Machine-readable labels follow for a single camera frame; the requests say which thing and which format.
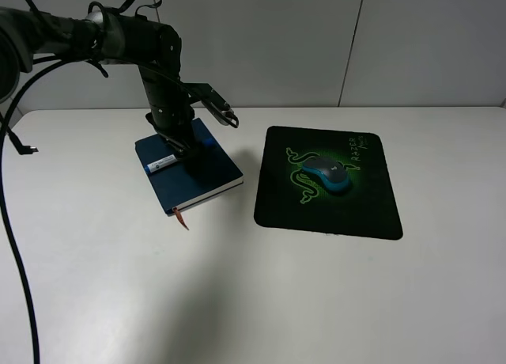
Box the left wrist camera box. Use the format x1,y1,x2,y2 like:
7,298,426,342
184,83,239,128

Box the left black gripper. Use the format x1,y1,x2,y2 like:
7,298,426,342
138,66,233,182

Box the black green Razer mouse pad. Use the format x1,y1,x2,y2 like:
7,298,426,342
254,126,403,241

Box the blue and white marker pen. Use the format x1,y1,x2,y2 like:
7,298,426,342
145,135,215,174

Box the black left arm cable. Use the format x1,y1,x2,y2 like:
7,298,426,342
0,0,163,364

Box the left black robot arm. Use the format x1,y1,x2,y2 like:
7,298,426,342
1,3,239,159

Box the black teal wireless mouse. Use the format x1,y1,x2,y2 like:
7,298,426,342
302,157,351,194

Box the blue hardcover notebook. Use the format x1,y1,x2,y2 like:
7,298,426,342
135,119,244,224

